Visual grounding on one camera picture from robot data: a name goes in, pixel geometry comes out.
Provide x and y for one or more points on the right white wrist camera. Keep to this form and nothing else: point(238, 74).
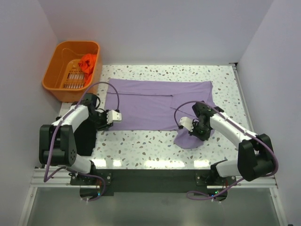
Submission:
point(186, 123)

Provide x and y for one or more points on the orange t shirt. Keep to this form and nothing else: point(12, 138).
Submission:
point(87, 64)

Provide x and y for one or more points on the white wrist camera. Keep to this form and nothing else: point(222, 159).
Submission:
point(186, 123)
point(113, 116)

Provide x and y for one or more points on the folded black t shirt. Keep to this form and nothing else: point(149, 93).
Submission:
point(81, 141)

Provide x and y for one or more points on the purple t shirt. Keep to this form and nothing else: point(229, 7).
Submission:
point(157, 105)

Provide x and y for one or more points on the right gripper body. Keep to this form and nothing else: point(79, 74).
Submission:
point(202, 132)

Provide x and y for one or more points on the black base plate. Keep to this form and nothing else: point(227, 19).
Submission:
point(108, 182)

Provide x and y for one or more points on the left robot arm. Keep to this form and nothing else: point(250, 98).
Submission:
point(79, 111)

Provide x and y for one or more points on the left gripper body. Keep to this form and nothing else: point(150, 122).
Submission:
point(101, 121)

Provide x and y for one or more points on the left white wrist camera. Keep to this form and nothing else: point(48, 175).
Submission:
point(113, 116)

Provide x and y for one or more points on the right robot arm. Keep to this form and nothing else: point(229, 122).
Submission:
point(256, 157)

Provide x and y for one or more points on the orange plastic basket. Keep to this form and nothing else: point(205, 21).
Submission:
point(64, 78)

